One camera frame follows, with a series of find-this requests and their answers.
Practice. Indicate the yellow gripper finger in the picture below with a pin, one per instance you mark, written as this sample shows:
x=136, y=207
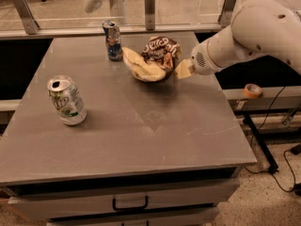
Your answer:
x=185, y=69

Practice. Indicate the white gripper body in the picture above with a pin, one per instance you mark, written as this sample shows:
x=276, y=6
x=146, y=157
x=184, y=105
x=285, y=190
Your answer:
x=198, y=58

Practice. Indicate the brown sea salt chip bag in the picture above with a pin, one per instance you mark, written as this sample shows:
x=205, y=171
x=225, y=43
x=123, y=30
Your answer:
x=156, y=62

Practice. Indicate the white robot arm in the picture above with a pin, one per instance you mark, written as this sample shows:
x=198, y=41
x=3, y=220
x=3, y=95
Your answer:
x=259, y=28

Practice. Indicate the blue silver redbull can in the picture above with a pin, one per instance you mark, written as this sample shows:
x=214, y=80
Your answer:
x=112, y=40

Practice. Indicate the green white 7up can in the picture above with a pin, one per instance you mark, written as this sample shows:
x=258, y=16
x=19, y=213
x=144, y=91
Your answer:
x=66, y=99

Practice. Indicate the orange tape roll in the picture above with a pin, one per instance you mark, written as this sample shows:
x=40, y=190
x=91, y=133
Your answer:
x=252, y=91

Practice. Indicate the black table leg stand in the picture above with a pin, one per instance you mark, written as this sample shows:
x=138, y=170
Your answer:
x=273, y=166

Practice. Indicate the grey top drawer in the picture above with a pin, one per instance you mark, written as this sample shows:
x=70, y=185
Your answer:
x=99, y=201

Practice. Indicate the grey drawer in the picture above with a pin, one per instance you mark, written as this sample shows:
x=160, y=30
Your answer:
x=182, y=217
x=99, y=201

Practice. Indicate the grey lower drawer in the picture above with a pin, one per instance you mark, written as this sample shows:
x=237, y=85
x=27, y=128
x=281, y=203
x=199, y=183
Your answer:
x=182, y=217

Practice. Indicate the right metal glass bracket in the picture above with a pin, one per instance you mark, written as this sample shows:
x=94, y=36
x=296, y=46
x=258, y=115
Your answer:
x=226, y=12

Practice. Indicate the metal glass bracket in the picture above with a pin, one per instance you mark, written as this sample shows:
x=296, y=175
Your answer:
x=226, y=12
x=31, y=27
x=149, y=14

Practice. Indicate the middle metal glass bracket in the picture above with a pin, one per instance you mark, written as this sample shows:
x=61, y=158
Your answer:
x=149, y=14

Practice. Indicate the black drawer handle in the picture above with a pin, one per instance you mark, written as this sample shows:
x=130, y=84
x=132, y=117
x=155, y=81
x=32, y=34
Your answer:
x=135, y=203

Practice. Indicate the left metal glass bracket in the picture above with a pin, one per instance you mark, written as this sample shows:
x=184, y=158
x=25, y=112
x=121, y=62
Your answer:
x=31, y=27

